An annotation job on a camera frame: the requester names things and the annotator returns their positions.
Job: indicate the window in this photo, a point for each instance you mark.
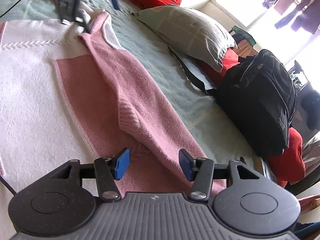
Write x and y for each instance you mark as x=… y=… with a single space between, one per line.
x=262 y=25

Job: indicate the black jacket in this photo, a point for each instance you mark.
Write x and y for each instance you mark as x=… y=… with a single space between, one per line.
x=311 y=110

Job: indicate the grey pillow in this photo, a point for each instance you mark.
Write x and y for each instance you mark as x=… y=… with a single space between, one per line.
x=190 y=30

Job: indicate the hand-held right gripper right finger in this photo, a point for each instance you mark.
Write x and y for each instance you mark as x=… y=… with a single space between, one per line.
x=187 y=165

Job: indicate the pink and white sweater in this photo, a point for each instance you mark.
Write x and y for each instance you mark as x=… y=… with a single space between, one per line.
x=30 y=92

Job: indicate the flat grey pouch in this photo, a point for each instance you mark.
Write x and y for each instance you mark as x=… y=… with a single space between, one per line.
x=195 y=75

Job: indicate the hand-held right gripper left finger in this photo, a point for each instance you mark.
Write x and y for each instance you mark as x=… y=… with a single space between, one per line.
x=122 y=165

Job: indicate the orange cloth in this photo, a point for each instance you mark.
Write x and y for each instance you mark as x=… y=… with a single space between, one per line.
x=247 y=50

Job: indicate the red blanket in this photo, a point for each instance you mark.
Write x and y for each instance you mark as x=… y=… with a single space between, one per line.
x=287 y=160

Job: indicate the orange patterned curtain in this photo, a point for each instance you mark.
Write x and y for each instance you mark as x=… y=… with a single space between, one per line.
x=308 y=202

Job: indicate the paperback book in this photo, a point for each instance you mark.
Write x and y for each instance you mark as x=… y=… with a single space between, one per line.
x=267 y=170

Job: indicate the green box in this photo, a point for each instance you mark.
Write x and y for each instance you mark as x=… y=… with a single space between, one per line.
x=242 y=33

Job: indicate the black backpack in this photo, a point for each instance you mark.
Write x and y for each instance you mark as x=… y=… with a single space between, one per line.
x=257 y=100

